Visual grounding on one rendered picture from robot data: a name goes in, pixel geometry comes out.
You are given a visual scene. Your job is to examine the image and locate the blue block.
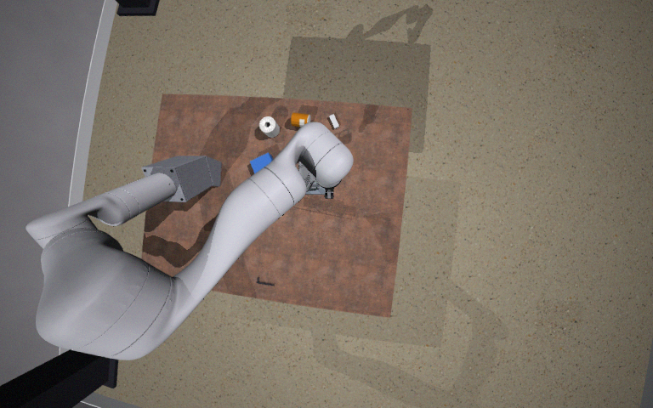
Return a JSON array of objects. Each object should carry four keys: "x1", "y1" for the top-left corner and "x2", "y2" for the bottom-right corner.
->
[{"x1": 250, "y1": 153, "x2": 272, "y2": 173}]

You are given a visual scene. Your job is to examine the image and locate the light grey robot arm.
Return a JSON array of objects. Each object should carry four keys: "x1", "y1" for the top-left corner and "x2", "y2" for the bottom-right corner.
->
[{"x1": 26, "y1": 122, "x2": 354, "y2": 360}]

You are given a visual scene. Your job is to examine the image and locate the white hollow cylinder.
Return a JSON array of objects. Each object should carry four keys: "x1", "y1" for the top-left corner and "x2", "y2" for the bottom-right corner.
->
[{"x1": 259, "y1": 116, "x2": 280, "y2": 138}]

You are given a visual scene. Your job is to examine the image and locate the orange pill bottle with white label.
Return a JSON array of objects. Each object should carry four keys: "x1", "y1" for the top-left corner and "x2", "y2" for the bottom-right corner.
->
[{"x1": 291, "y1": 112, "x2": 311, "y2": 127}]

